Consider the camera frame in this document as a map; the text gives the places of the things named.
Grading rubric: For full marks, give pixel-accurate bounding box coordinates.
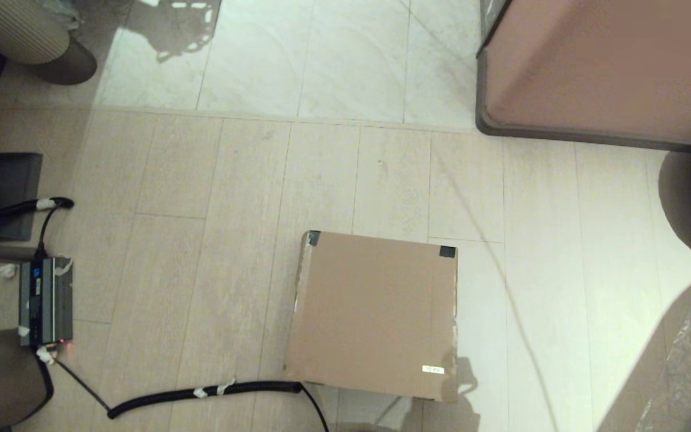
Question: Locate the dark grey box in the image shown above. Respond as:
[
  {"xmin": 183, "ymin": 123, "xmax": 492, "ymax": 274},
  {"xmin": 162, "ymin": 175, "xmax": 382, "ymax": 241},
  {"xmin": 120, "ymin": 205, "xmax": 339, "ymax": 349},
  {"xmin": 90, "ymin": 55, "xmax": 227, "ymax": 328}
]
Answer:
[{"xmin": 0, "ymin": 153, "xmax": 43, "ymax": 242}]

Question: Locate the brown cardboard shoe box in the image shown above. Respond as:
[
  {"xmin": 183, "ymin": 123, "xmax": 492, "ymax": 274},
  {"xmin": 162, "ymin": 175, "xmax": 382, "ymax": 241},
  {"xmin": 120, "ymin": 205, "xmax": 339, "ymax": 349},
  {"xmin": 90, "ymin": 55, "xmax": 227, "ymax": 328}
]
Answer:
[{"xmin": 283, "ymin": 230, "xmax": 460, "ymax": 403}]

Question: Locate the pink cabinet with grey base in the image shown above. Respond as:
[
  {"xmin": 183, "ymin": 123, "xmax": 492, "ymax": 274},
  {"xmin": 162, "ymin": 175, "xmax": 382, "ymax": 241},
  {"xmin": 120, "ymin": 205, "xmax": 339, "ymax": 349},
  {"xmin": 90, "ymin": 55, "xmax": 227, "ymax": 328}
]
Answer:
[{"xmin": 475, "ymin": 0, "xmax": 691, "ymax": 158}]

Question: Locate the crumpled clear plastic bag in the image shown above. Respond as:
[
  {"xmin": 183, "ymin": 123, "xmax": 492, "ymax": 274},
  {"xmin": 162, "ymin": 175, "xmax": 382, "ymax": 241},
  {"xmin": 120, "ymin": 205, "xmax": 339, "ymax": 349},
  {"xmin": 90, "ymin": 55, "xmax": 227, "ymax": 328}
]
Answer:
[{"xmin": 40, "ymin": 0, "xmax": 82, "ymax": 31}]

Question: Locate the ribbed beige round pouf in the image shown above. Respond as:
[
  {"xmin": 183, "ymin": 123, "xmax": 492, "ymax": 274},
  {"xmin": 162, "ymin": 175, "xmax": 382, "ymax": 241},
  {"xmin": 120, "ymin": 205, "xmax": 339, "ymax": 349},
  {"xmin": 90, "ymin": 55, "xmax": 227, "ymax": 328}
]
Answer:
[{"xmin": 0, "ymin": 0, "xmax": 98, "ymax": 86}]

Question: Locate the small grey electronic device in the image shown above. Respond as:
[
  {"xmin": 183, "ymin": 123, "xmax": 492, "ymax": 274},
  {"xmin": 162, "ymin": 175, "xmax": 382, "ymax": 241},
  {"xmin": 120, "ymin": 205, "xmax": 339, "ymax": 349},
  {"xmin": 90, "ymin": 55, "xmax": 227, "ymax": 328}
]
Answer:
[{"xmin": 19, "ymin": 257, "xmax": 74, "ymax": 349}]

